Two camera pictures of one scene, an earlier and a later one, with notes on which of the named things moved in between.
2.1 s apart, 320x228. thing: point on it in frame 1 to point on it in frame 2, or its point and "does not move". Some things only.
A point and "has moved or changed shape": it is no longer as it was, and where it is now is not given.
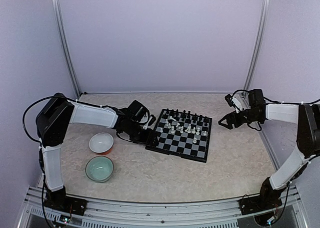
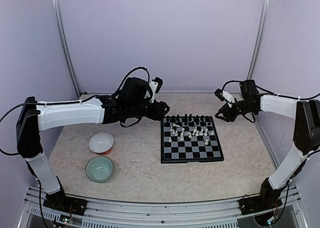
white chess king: (172, 131) to (182, 138)
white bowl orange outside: (101, 143) does not move
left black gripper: (148, 139) to (158, 113)
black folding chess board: (183, 135) has moved or changed shape
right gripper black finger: (230, 119) to (227, 112)
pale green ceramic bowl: (99, 169) does not move
